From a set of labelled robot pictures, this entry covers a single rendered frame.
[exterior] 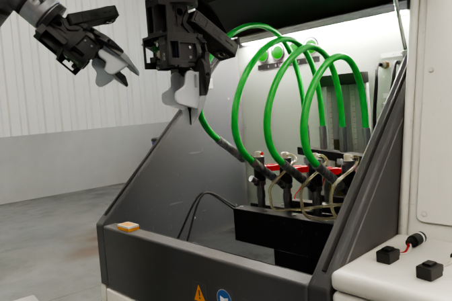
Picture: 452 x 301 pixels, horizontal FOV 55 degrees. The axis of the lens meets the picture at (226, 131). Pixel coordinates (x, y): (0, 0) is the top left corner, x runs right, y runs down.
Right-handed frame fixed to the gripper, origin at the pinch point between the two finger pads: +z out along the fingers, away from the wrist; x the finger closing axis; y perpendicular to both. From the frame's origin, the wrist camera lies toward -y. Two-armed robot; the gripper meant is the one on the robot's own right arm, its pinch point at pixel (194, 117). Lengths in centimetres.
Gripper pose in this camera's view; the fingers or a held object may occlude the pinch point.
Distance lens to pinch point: 76.4
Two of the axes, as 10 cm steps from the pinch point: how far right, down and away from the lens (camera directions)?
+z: 0.7, 10.0, 0.6
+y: -7.1, 1.0, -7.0
